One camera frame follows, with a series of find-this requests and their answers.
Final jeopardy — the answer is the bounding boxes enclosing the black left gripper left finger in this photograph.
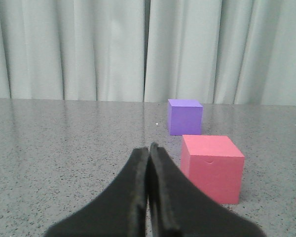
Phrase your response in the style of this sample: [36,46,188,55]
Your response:
[45,148,148,237]

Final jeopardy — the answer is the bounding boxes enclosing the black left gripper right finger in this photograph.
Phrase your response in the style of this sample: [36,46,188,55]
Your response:
[148,143,263,237]

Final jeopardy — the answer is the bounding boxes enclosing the pink foam cube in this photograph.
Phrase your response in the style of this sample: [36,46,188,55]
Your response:
[181,135,245,204]

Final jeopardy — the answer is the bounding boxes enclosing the purple foam cube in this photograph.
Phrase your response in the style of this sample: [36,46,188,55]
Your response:
[167,99,203,135]

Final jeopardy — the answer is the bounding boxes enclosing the grey pleated curtain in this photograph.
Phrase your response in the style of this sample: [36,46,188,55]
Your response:
[0,0,296,106]

